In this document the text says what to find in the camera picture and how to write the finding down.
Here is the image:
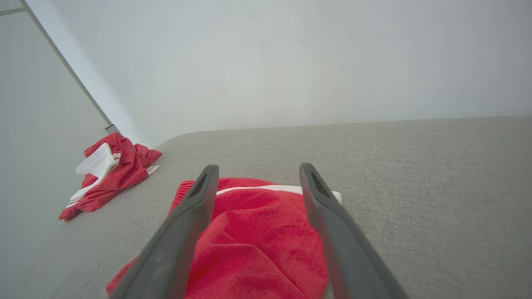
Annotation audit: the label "red and white basketball jersey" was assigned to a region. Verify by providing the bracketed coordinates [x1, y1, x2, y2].
[58, 132, 163, 222]

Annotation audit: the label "red shorts with white stripe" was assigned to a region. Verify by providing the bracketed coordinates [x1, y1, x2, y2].
[106, 177, 342, 299]

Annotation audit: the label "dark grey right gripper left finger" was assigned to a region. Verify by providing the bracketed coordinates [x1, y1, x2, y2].
[108, 164, 220, 299]

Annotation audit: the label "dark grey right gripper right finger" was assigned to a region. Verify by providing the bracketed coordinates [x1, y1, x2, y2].
[299, 163, 411, 299]

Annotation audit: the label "grey metal frame strip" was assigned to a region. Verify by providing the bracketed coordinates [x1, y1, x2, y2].
[0, 0, 122, 135]

